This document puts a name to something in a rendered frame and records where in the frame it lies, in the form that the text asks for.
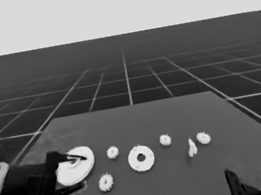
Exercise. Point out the white toothed gear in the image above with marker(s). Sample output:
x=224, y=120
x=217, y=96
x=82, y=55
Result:
x=207, y=137
x=116, y=152
x=168, y=140
x=101, y=183

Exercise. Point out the large thick white disc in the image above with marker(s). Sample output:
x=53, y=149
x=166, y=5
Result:
x=79, y=172

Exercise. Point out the small white T-shaped piece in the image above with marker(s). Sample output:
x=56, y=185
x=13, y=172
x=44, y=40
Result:
x=192, y=149

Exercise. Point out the white round carrier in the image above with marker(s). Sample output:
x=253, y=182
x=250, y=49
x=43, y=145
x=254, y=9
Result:
x=133, y=160

